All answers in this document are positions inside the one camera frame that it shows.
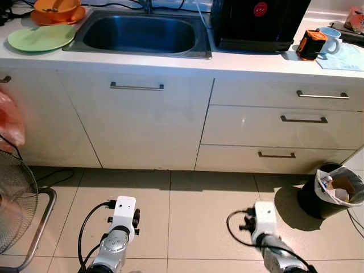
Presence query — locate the long silver drawer handle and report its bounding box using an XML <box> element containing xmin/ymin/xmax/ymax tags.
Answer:
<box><xmin>296</xmin><ymin>90</ymin><xmax>350</xmax><ymax>101</ymax></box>

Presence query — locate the brown cardboard piece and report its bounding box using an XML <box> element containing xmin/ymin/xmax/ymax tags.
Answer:
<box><xmin>332</xmin><ymin>177</ymin><xmax>356</xmax><ymax>197</ymax></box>

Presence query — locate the silver sink cabinet handle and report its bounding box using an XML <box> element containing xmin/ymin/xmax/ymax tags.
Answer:
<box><xmin>109</xmin><ymin>81</ymin><xmax>165</xmax><ymax>92</ymax></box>

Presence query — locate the low white drawer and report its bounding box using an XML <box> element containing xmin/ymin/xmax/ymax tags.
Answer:
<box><xmin>195</xmin><ymin>144</ymin><xmax>359</xmax><ymax>173</ymax></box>

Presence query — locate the orange plate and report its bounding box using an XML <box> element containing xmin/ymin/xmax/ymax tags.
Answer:
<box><xmin>30</xmin><ymin>6</ymin><xmax>87</xmax><ymax>26</ymax></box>

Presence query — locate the red patterned container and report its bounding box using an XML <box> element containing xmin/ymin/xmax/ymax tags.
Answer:
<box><xmin>343</xmin><ymin>6</ymin><xmax>364</xmax><ymax>34</ymax></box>

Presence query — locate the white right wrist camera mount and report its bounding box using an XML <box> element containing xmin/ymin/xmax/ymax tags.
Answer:
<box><xmin>250</xmin><ymin>200</ymin><xmax>278</xmax><ymax>238</ymax></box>

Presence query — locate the white bin liner bag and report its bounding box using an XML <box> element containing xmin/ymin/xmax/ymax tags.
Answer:
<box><xmin>314</xmin><ymin>165</ymin><xmax>364</xmax><ymax>206</ymax></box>

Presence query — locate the white mug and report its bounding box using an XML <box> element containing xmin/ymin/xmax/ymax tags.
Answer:
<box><xmin>317</xmin><ymin>27</ymin><xmax>344</xmax><ymax>56</ymax></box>

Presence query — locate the short silver drawer handle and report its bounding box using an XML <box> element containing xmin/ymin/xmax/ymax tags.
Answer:
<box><xmin>257</xmin><ymin>151</ymin><xmax>297</xmax><ymax>160</ymax></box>

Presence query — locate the dark metal faucet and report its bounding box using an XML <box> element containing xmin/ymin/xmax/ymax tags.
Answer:
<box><xmin>139</xmin><ymin>0</ymin><xmax>157</xmax><ymax>15</ymax></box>

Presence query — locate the medium silver drawer handle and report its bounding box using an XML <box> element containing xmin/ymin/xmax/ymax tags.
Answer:
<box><xmin>280</xmin><ymin>115</ymin><xmax>329</xmax><ymax>125</ymax></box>

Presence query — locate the black trash bin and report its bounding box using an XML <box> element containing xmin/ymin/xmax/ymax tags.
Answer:
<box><xmin>297</xmin><ymin>163</ymin><xmax>364</xmax><ymax>220</ymax></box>

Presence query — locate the black floor cable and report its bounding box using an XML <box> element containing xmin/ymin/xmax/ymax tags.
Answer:
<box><xmin>33</xmin><ymin>167</ymin><xmax>75</xmax><ymax>189</ymax></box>

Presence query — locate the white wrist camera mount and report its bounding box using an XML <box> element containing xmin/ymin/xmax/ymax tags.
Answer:
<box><xmin>108</xmin><ymin>196</ymin><xmax>137</xmax><ymax>237</ymax></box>
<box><xmin>250</xmin><ymin>200</ymin><xmax>278</xmax><ymax>238</ymax></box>

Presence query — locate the stainless steel sink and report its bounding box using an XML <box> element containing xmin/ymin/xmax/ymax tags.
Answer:
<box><xmin>63</xmin><ymin>7</ymin><xmax>213</xmax><ymax>60</ymax></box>

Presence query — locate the black flat appliance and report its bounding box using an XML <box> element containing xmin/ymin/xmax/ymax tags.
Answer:
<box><xmin>329</xmin><ymin>22</ymin><xmax>364</xmax><ymax>47</ymax></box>

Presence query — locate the black appliance with red logo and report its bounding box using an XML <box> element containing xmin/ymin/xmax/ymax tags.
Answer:
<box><xmin>210</xmin><ymin>0</ymin><xmax>312</xmax><ymax>53</ymax></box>

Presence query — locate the white sink cabinet door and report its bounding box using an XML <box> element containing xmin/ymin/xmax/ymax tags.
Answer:
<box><xmin>57</xmin><ymin>69</ymin><xmax>215</xmax><ymax>170</ymax></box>

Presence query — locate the deep white drawer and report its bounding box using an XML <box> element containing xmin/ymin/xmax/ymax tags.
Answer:
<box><xmin>200</xmin><ymin>105</ymin><xmax>364</xmax><ymax>151</ymax></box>

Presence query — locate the light green plate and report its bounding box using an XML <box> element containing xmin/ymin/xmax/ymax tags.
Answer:
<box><xmin>7</xmin><ymin>24</ymin><xmax>77</xmax><ymax>53</ymax></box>

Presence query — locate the red plastic bag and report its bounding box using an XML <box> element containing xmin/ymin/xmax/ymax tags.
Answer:
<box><xmin>0</xmin><ymin>90</ymin><xmax>27</xmax><ymax>153</ymax></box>

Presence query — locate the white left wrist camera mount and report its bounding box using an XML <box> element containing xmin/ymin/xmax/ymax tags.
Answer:
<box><xmin>108</xmin><ymin>196</ymin><xmax>137</xmax><ymax>237</ymax></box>

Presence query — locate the white hose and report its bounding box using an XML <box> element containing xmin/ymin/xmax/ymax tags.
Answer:
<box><xmin>193</xmin><ymin>0</ymin><xmax>212</xmax><ymax>29</ymax></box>

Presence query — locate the shallow white drawer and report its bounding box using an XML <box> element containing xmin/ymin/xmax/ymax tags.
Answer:
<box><xmin>208</xmin><ymin>78</ymin><xmax>364</xmax><ymax>113</ymax></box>

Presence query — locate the light blue cloth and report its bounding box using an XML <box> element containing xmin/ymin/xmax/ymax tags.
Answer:
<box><xmin>315</xmin><ymin>44</ymin><xmax>364</xmax><ymax>72</ymax></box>

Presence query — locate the black standing fan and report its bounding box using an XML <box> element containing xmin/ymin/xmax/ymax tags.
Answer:
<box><xmin>0</xmin><ymin>149</ymin><xmax>57</xmax><ymax>272</ymax></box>

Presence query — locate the white plain cabinet door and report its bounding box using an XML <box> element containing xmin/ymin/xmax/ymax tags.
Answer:
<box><xmin>0</xmin><ymin>68</ymin><xmax>103</xmax><ymax>169</ymax></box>

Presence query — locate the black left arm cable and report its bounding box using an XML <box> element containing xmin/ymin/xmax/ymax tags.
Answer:
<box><xmin>77</xmin><ymin>200</ymin><xmax>117</xmax><ymax>271</ymax></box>

